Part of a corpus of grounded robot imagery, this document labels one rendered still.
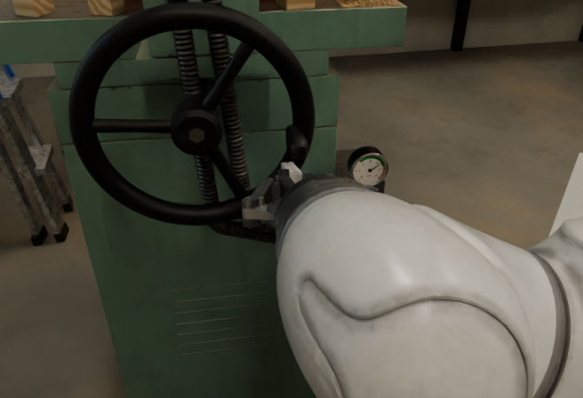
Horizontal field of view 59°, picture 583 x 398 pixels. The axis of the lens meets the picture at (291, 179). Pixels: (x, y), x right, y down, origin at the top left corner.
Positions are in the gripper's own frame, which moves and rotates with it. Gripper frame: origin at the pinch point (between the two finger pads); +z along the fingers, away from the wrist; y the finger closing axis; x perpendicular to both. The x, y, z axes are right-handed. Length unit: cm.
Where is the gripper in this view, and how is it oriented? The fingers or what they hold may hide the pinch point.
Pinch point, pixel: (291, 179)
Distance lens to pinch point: 59.1
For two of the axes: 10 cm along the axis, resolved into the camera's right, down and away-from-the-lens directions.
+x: 0.5, 9.8, 2.0
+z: -1.4, -1.9, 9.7
